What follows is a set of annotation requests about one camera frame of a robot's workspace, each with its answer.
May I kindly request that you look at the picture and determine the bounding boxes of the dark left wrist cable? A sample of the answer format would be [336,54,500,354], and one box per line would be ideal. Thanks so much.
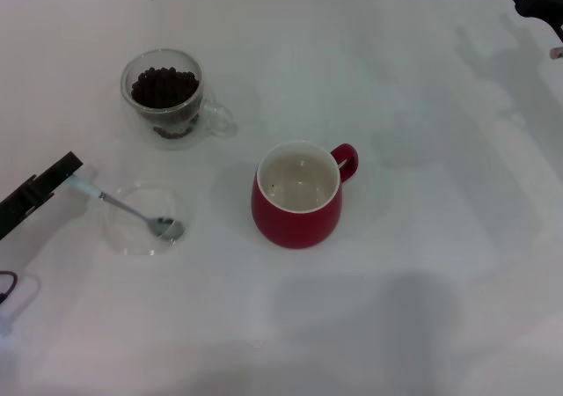
[0,270,19,305]

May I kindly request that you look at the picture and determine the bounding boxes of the blue-handled metal spoon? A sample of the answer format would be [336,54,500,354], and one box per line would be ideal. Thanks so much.
[69,173,186,242]

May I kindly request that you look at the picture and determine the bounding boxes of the red ceramic mug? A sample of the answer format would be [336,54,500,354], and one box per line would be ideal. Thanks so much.
[251,139,362,250]

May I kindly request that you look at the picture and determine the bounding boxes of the clear double-wall glass cup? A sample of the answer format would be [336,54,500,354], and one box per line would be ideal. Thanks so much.
[120,48,238,153]

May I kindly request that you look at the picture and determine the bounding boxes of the dark coffee beans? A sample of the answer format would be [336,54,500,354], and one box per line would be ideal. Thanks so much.
[130,65,201,111]

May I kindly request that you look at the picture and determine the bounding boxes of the clear glass saucer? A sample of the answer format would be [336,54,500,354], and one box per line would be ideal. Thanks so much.
[99,183,186,256]

